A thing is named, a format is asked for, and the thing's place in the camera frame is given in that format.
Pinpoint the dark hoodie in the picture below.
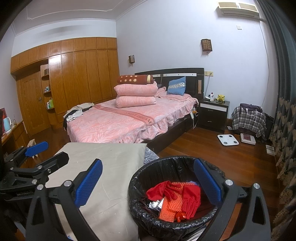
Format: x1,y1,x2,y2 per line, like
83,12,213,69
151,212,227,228
240,103,263,114

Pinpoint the brown dotted bolster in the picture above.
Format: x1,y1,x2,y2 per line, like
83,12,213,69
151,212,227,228
116,75,154,85

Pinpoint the red cloth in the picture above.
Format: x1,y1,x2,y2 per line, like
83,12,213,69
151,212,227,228
146,181,176,202

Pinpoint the plaid cloth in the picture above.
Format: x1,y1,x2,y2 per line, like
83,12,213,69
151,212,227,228
232,105,267,139

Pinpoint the bed with pink bedspread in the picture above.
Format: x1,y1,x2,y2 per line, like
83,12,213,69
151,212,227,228
62,68,205,150

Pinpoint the red topped scale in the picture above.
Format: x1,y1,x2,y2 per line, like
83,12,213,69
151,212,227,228
240,133,257,145

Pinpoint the light blue kettle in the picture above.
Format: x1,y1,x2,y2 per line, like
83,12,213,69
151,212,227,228
3,116,12,133

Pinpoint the grey quilted mat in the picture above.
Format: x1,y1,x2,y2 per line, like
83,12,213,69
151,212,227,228
143,146,160,165

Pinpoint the pile of light clothes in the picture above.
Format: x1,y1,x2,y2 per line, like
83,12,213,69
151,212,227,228
63,103,95,122

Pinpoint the orange plastic bag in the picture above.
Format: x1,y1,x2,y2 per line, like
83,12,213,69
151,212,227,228
174,211,186,223

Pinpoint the small wooden stool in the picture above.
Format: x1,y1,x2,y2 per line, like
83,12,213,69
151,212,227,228
27,138,38,158

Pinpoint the white bathroom scale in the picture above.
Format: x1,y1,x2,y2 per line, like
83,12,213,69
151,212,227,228
217,133,238,146

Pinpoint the black lined trash bin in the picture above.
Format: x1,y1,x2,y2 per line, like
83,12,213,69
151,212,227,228
128,156,232,234

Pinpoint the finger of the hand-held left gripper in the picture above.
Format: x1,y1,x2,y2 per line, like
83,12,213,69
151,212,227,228
10,152,70,183
3,141,49,167

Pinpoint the pink folded quilt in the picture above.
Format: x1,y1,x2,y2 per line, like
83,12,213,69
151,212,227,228
116,95,156,108
114,83,158,96

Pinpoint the wooden side cabinet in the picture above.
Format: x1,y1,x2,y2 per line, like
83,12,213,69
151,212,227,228
0,120,29,163

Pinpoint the blue pillow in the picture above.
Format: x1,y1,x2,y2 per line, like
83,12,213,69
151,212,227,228
167,76,187,95

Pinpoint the patterned dark curtain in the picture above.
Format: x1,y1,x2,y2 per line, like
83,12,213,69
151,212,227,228
257,0,296,241

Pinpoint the red glove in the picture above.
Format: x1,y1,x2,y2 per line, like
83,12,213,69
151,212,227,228
181,184,201,219

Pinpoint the beige table cover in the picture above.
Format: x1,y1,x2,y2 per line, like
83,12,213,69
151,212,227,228
45,142,148,241

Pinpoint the wooden wardrobe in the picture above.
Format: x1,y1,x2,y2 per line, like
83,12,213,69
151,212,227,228
10,37,120,136

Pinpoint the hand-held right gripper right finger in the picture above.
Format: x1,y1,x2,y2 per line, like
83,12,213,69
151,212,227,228
194,158,271,241

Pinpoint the orange foam net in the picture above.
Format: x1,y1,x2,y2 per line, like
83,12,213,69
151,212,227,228
158,182,185,222

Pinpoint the black headboard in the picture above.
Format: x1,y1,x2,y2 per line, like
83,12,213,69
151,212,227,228
134,68,205,98

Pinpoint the black nightstand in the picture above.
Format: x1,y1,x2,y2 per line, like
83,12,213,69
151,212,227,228
199,98,230,133

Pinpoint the white charging cable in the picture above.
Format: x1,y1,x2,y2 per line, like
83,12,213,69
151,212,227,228
203,76,211,98

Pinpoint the large wall lamp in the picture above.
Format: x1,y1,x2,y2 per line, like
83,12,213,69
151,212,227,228
201,39,213,52

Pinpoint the white air conditioner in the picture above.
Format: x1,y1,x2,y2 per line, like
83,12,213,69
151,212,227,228
217,2,260,19

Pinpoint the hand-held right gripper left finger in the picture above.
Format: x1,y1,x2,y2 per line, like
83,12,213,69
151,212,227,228
26,158,103,241

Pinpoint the red standing card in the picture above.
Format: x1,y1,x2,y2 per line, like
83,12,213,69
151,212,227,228
0,108,6,133

